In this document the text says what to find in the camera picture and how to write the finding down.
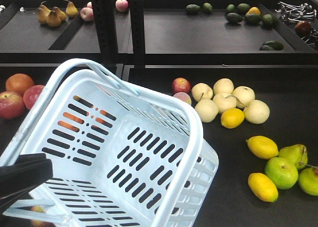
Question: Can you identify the pink peach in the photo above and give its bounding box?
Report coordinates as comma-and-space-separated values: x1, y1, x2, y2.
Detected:
173, 92, 192, 105

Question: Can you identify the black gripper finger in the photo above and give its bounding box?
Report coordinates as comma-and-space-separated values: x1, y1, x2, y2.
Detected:
0, 153, 53, 199
0, 187, 32, 211

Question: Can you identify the orange behind apples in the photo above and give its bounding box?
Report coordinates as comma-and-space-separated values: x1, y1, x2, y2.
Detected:
5, 73, 35, 96

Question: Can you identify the red apple in right table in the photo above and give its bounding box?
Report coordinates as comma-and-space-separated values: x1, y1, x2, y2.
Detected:
171, 77, 192, 94

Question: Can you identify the yellow lemon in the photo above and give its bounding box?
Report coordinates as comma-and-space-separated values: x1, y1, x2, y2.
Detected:
221, 108, 245, 129
247, 172, 279, 203
246, 136, 279, 160

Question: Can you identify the pink red apple left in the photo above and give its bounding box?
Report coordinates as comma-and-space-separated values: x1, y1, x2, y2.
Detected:
0, 91, 26, 120

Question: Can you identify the light blue plastic basket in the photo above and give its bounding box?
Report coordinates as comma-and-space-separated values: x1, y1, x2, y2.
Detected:
0, 59, 219, 227

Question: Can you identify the small orange right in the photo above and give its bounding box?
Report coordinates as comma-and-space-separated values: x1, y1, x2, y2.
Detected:
95, 109, 117, 128

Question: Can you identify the black wood produce display table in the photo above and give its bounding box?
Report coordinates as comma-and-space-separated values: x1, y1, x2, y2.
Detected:
0, 63, 125, 227

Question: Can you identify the pink red apple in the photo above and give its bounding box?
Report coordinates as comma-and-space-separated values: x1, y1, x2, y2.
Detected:
0, 91, 26, 120
23, 84, 45, 110

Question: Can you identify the brown pear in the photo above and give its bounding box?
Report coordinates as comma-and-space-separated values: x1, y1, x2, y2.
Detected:
53, 6, 67, 22
46, 11, 62, 28
36, 7, 51, 24
63, 0, 79, 18

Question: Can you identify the small orange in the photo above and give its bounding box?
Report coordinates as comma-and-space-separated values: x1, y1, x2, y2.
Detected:
58, 112, 84, 133
95, 109, 117, 128

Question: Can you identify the black rear display shelf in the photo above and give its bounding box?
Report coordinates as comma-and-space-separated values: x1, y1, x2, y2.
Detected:
0, 0, 318, 65

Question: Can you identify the black upright shelf post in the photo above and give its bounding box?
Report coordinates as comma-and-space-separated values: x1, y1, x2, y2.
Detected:
91, 0, 118, 64
129, 0, 146, 68

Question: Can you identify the red apple front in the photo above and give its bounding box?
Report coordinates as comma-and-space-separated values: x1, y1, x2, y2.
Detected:
29, 205, 57, 227

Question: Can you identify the white pear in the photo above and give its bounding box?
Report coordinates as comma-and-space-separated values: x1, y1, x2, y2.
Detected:
232, 86, 255, 109
194, 99, 219, 123
191, 83, 213, 102
213, 92, 237, 114
213, 78, 234, 94
243, 100, 270, 124

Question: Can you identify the green pear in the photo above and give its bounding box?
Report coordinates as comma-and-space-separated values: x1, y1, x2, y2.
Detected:
278, 144, 308, 170

